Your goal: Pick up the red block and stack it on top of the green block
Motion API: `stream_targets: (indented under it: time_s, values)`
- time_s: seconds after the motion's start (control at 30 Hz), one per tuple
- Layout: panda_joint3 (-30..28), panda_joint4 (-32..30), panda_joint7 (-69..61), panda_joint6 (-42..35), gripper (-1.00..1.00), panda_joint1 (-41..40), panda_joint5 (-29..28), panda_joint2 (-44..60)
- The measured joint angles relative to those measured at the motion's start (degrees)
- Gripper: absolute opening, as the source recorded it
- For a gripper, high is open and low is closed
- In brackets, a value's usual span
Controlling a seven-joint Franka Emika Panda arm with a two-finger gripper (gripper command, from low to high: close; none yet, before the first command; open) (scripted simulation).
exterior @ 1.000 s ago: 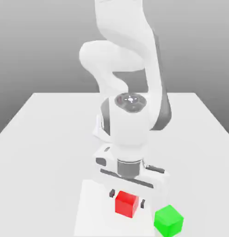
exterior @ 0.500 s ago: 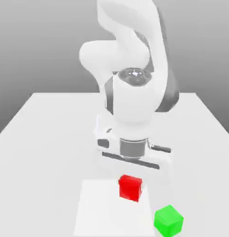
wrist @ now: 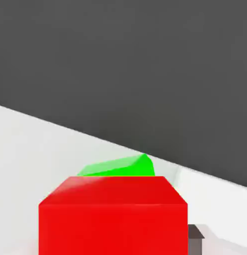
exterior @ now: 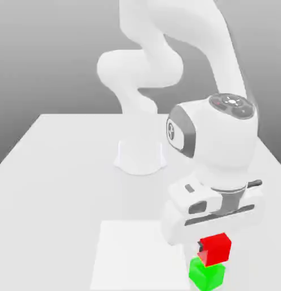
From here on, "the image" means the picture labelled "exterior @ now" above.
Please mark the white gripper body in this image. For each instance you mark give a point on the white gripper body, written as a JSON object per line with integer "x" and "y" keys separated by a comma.
{"x": 176, "y": 227}

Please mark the small red cube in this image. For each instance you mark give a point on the small red cube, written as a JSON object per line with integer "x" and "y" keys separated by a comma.
{"x": 218, "y": 249}

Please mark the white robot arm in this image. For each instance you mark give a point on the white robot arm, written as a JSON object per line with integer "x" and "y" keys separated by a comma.
{"x": 222, "y": 141}

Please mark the small green cube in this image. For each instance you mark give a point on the small green cube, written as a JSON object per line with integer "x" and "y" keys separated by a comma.
{"x": 205, "y": 276}

